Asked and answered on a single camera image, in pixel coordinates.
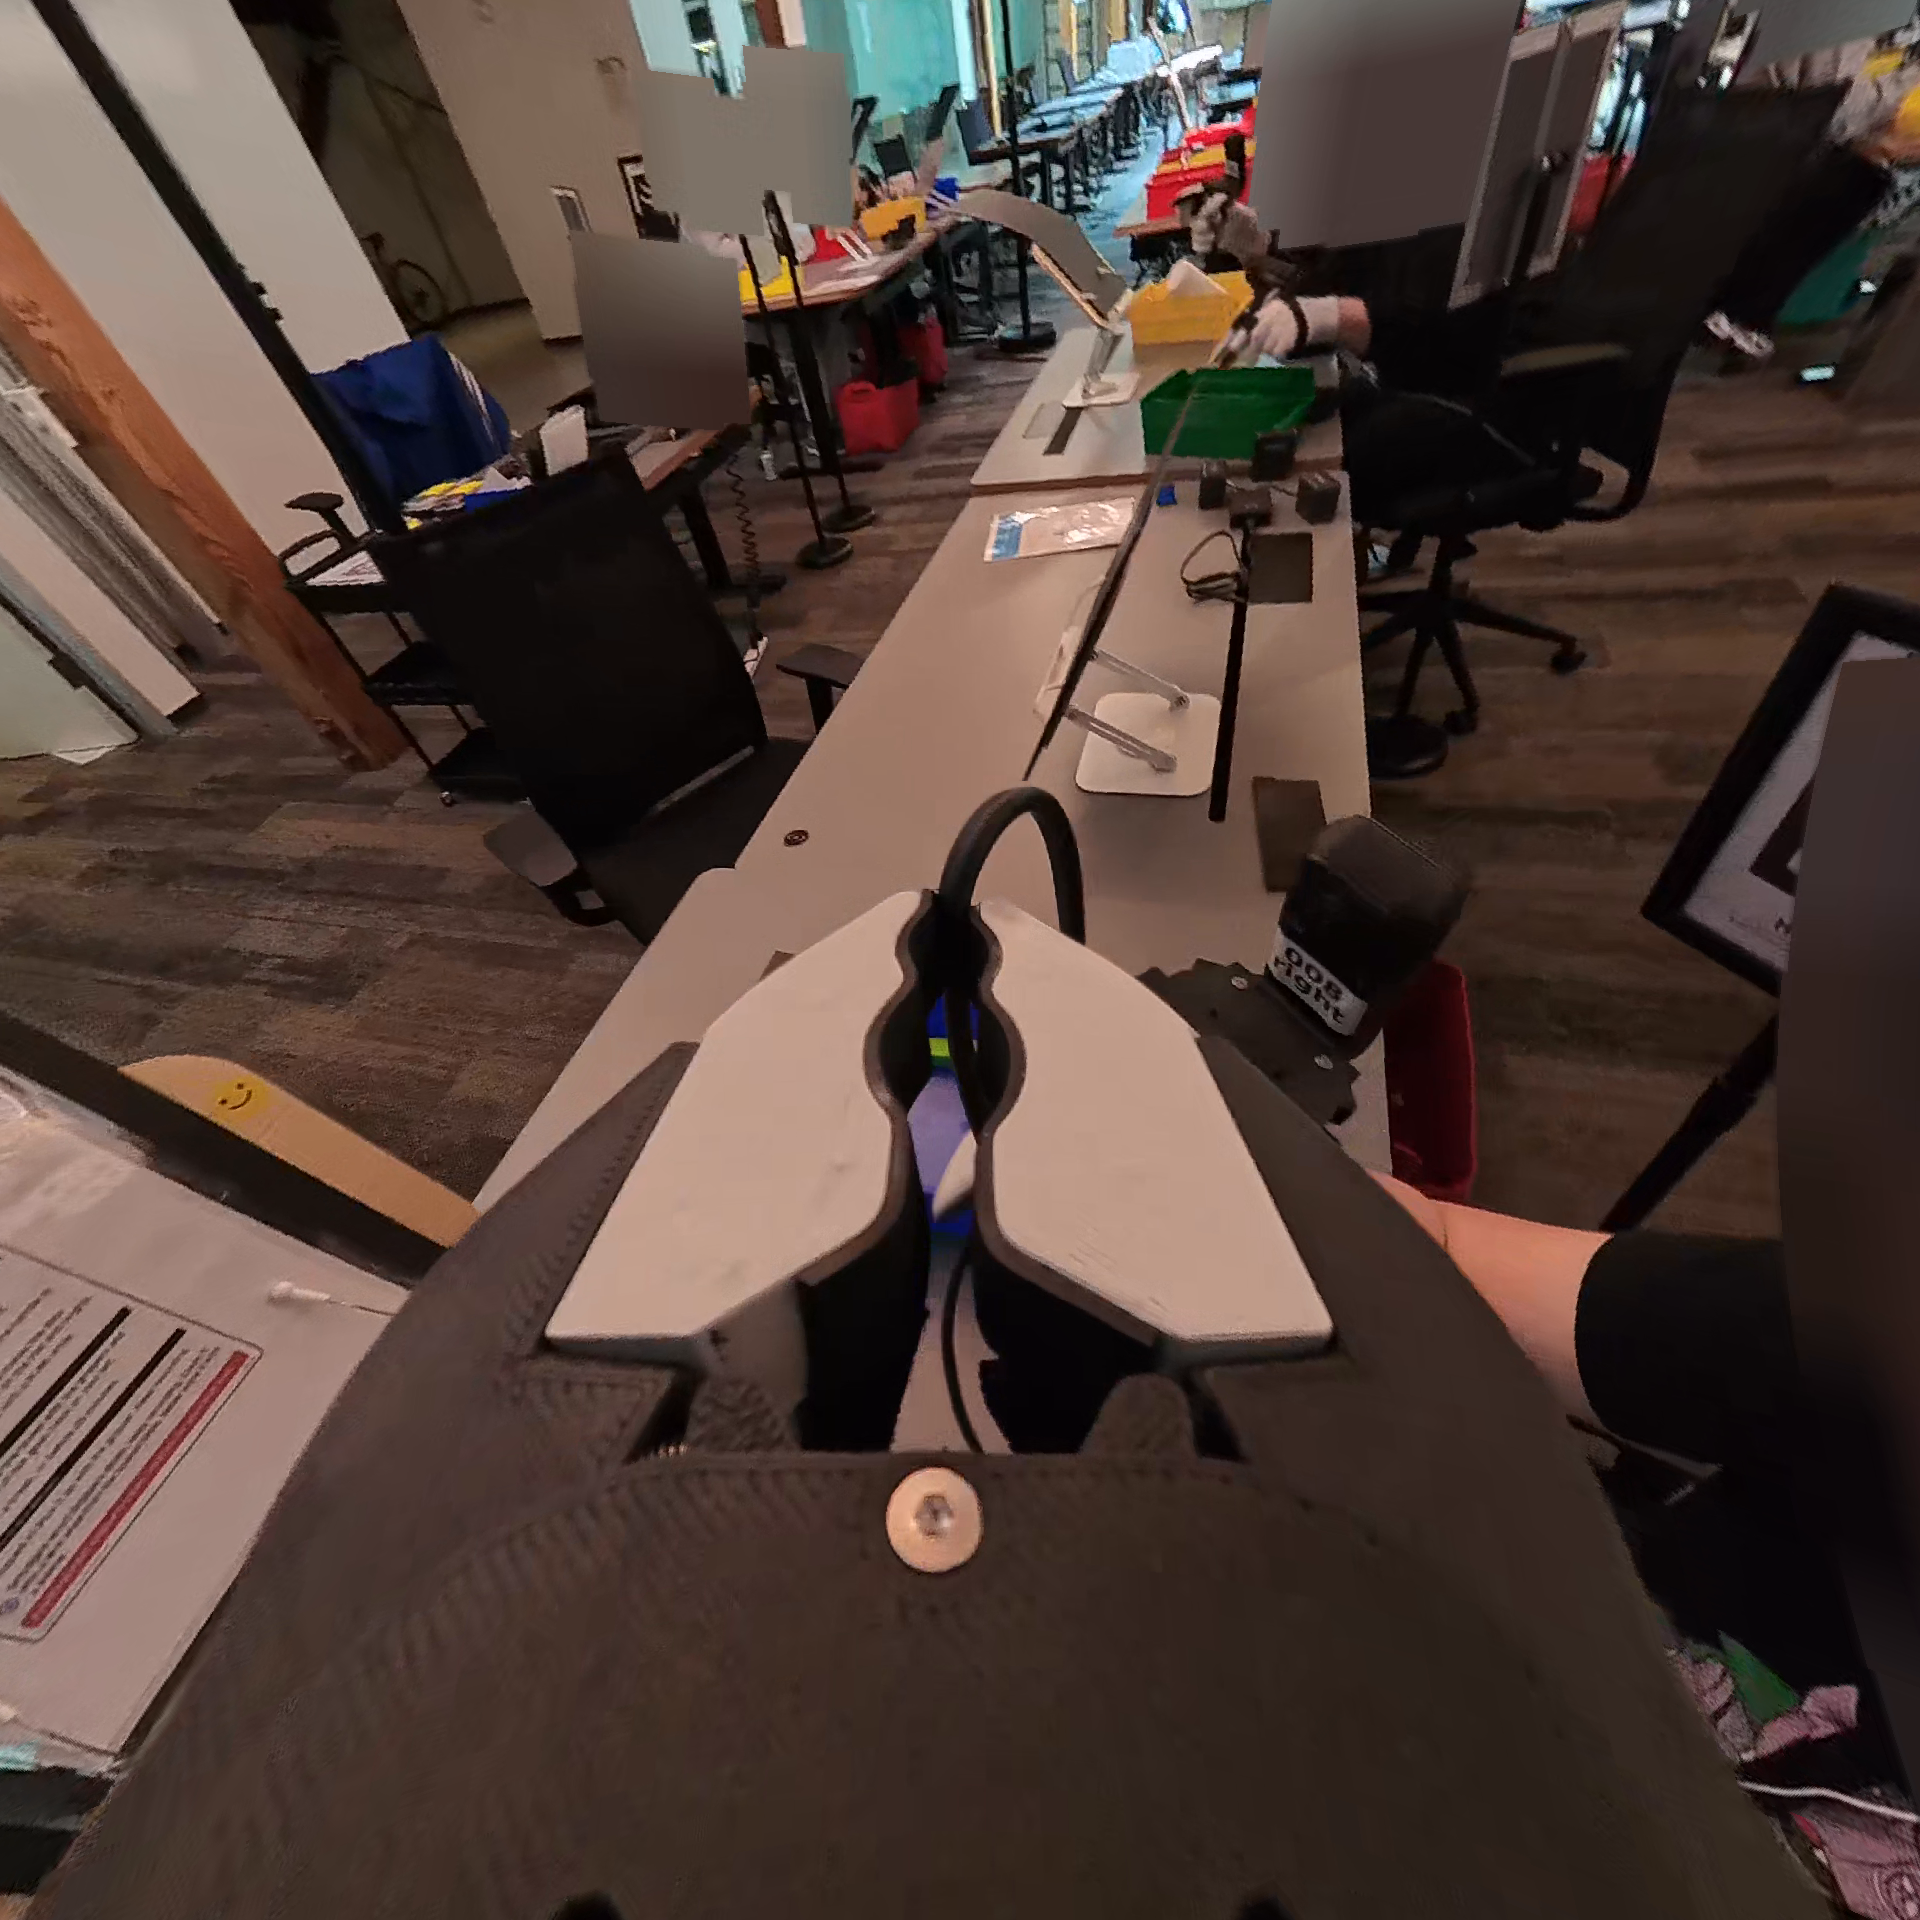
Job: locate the tilted board with stand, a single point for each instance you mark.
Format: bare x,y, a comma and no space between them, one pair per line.
1149,750

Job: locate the yellow bin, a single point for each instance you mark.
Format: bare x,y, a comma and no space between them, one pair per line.
1185,312

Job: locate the green tray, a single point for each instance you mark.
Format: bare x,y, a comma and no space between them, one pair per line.
1230,413

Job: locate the curved grey desk stand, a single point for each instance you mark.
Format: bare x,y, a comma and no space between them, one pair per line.
1050,248

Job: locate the person's right forearm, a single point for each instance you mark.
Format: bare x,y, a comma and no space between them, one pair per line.
1501,1276

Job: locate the black mesh chair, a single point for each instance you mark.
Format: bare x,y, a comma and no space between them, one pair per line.
600,676

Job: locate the blue and white packet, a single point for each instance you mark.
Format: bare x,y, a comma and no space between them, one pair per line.
1050,533

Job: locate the blue fabric cart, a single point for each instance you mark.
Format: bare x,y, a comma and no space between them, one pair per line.
406,421

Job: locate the blue plastic bin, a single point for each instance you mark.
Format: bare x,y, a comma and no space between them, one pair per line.
949,1043

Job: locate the black upright rod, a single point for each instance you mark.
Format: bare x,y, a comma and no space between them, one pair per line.
1230,676

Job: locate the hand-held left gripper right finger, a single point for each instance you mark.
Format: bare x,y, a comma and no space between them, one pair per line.
1141,1200

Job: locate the document display board with stand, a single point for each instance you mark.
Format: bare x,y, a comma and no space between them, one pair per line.
149,1424

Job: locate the black utility cart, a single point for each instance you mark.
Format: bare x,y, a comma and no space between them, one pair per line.
406,681

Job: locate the wooden support post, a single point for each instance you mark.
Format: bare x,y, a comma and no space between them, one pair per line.
149,494

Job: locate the black rolling sign stand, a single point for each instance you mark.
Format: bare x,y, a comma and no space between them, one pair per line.
1725,840

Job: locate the black swivel office chair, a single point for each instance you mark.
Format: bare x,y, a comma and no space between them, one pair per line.
1651,301

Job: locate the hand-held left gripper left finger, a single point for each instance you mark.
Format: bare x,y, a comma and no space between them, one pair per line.
734,1185

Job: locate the black desk plate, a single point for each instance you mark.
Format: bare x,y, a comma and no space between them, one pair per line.
1279,568
1290,833

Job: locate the red storage bin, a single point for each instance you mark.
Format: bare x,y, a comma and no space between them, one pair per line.
878,417

